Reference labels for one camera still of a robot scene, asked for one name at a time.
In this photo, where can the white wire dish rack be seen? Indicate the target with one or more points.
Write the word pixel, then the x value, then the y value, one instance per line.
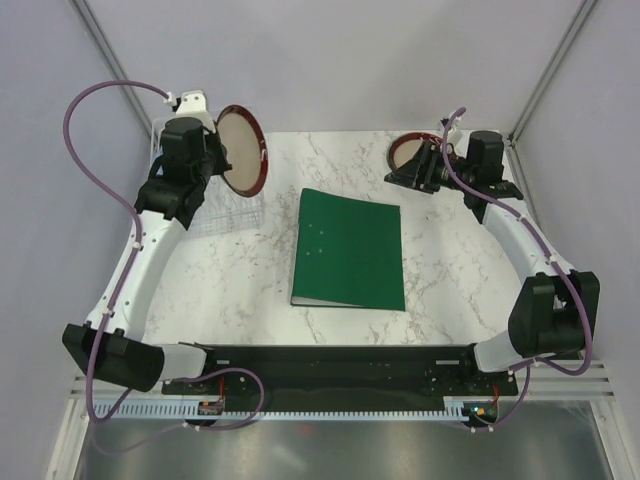
pixel 202 204

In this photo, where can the white slotted cable duct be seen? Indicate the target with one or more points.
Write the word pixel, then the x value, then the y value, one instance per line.
pixel 192 409

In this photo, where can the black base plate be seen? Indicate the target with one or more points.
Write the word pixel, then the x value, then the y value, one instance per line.
pixel 344 378

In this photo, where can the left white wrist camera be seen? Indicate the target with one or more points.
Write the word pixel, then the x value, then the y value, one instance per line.
pixel 191 104

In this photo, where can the green ring binder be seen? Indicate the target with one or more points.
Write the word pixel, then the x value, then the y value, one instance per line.
pixel 348 254

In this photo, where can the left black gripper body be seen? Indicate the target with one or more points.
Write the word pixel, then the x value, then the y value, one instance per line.
pixel 214 162

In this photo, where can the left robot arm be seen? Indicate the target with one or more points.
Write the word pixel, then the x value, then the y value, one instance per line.
pixel 109 345

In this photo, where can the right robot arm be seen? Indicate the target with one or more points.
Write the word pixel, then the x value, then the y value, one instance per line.
pixel 555 310

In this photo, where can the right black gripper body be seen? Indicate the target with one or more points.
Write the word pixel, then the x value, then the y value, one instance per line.
pixel 438 172

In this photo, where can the dark red beige plate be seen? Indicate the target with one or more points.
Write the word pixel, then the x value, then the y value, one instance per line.
pixel 404 147

